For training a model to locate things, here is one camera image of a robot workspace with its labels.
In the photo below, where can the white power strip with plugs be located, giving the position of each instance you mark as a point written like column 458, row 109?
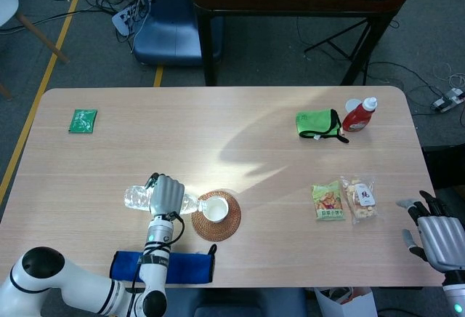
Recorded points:
column 123, row 20

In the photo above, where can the grey power strip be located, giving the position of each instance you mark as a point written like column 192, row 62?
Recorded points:
column 448, row 99

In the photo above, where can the blue cloth with black trim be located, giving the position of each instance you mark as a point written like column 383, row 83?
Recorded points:
column 189, row 266

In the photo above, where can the round white lid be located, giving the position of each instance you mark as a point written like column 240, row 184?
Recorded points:
column 350, row 105

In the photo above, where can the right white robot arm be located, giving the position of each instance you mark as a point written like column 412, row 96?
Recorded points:
column 456, row 295

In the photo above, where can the round woven rattan coaster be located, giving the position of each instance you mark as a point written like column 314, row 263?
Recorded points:
column 218, row 229

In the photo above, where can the brown mahjong table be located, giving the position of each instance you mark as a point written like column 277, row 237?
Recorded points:
column 298, row 0

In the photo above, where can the small white paper cup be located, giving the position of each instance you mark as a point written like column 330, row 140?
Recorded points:
column 215, row 209

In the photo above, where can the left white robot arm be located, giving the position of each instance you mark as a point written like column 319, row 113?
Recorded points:
column 156, row 269

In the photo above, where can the clear biscuit snack bag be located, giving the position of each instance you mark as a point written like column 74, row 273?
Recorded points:
column 359, row 200

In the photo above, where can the green snack packet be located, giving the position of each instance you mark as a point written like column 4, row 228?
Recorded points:
column 327, row 200

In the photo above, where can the white paper bag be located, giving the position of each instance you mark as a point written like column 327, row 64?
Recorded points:
column 359, row 304

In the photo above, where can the green sachet packet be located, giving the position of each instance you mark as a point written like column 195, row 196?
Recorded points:
column 83, row 120

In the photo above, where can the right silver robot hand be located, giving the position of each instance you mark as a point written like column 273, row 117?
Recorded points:
column 439, row 237

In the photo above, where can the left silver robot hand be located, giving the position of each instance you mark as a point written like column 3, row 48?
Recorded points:
column 167, row 197

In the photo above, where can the red ketchup bottle white cap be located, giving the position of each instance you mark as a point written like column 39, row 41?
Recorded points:
column 357, row 119

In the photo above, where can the transparent plastic water bottle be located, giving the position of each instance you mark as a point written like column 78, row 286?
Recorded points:
column 136, row 198

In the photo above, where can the green cloth with black trim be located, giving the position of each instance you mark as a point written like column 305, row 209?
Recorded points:
column 314, row 120

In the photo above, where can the blue machine base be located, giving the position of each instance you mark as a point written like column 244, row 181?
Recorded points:
column 170, row 33

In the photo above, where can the white chair wooden legs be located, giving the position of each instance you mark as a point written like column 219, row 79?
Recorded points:
column 7, row 0

